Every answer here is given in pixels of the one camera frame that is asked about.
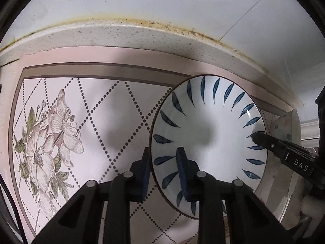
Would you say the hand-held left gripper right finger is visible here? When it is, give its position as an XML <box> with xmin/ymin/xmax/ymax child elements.
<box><xmin>176</xmin><ymin>147</ymin><xmax>287</xmax><ymax>244</ymax></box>

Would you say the floral diamond pattern tablecloth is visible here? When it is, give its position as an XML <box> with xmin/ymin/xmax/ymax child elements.
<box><xmin>8</xmin><ymin>46</ymin><xmax>295</xmax><ymax>244</ymax></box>

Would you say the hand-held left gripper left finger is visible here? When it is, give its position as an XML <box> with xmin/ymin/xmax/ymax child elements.
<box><xmin>32</xmin><ymin>147</ymin><xmax>153</xmax><ymax>244</ymax></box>

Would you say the large white plate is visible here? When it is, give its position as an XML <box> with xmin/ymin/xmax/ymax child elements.
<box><xmin>250</xmin><ymin>109</ymin><xmax>303</xmax><ymax>230</ymax></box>

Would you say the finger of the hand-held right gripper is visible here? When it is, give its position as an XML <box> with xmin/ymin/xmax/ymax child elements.
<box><xmin>247</xmin><ymin>131</ymin><xmax>288</xmax><ymax>161</ymax></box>

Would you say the blue leaf pattern plate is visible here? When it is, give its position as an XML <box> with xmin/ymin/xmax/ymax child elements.
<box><xmin>150</xmin><ymin>74</ymin><xmax>270</xmax><ymax>220</ymax></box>

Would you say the person's right hand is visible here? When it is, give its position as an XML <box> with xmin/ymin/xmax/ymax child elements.
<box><xmin>300</xmin><ymin>195</ymin><xmax>322</xmax><ymax>234</ymax></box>

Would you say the black cable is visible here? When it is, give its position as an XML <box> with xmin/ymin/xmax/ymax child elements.
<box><xmin>0</xmin><ymin>175</ymin><xmax>28</xmax><ymax>244</ymax></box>

